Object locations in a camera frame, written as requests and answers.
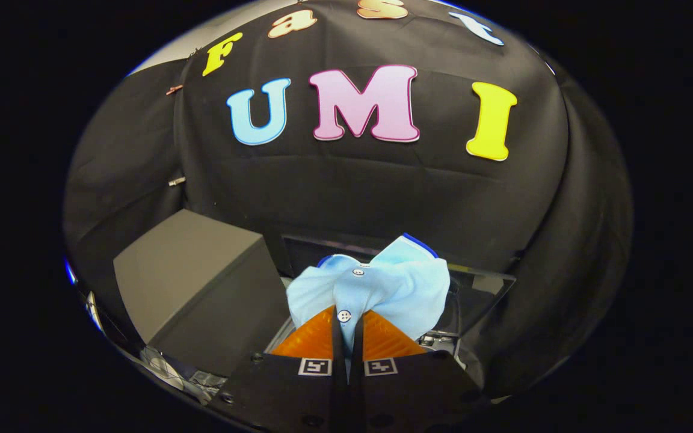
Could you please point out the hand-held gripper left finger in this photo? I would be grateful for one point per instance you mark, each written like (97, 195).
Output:
(286, 397)

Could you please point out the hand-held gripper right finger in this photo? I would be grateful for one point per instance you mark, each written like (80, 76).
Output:
(412, 397)

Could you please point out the light blue polo shirt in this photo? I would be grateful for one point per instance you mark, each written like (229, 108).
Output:
(400, 288)

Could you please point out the grey box cabinet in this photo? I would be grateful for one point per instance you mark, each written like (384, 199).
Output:
(196, 282)

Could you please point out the black backdrop cloth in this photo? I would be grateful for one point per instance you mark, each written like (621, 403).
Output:
(352, 180)

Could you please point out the small silver clip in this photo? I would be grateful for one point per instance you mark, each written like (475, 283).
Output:
(176, 181)

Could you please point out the small copper clip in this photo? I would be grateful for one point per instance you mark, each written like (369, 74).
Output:
(174, 89)

